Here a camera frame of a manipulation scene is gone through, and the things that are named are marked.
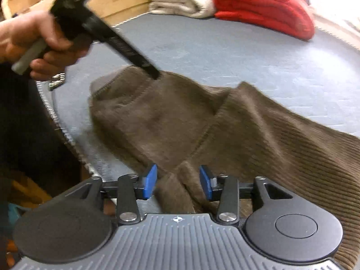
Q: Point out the red folded quilt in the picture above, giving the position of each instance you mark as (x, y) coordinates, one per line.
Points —
(261, 8)

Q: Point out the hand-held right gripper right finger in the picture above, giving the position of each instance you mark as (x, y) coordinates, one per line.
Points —
(204, 181)

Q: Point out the person's left hand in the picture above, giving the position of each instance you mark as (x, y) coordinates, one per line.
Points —
(33, 39)

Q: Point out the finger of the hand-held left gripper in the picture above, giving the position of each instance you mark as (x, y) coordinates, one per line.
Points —
(126, 49)

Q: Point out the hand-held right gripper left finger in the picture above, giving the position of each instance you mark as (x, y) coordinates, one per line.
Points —
(150, 180)

